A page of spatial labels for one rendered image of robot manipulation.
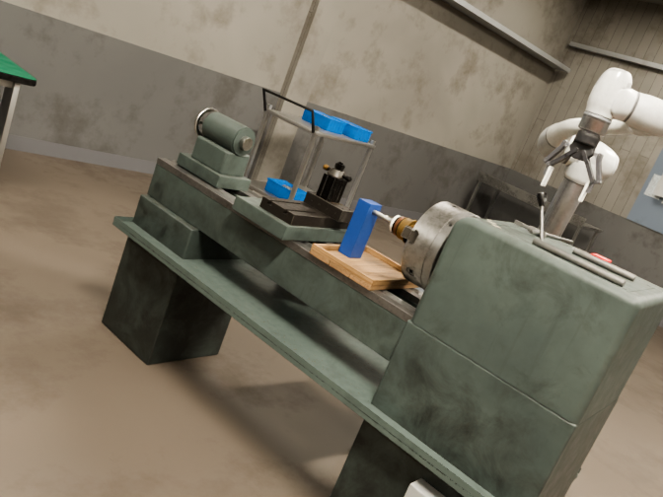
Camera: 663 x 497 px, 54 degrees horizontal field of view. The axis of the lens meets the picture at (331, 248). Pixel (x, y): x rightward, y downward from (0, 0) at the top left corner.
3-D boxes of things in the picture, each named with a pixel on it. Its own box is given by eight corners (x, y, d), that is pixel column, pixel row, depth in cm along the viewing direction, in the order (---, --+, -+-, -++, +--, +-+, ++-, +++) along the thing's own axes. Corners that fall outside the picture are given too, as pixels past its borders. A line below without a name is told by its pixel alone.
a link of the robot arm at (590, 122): (589, 113, 217) (580, 131, 219) (580, 108, 210) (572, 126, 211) (615, 123, 212) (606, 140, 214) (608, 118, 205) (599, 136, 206)
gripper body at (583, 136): (605, 139, 213) (592, 165, 215) (581, 130, 218) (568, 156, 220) (599, 135, 207) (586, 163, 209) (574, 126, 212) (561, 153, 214)
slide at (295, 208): (355, 230, 281) (359, 220, 280) (290, 225, 247) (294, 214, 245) (326, 213, 291) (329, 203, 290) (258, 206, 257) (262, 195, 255)
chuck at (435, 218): (456, 286, 246) (485, 209, 235) (409, 298, 222) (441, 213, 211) (436, 274, 251) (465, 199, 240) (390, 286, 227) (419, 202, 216)
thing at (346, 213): (352, 223, 270) (357, 211, 268) (337, 222, 262) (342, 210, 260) (318, 203, 281) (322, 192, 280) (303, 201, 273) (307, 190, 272)
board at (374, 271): (420, 287, 256) (424, 278, 255) (369, 290, 227) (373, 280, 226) (363, 253, 272) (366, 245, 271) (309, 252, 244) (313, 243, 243)
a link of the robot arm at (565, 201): (492, 285, 299) (538, 303, 298) (494, 299, 284) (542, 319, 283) (572, 128, 270) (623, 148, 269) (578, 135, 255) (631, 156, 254)
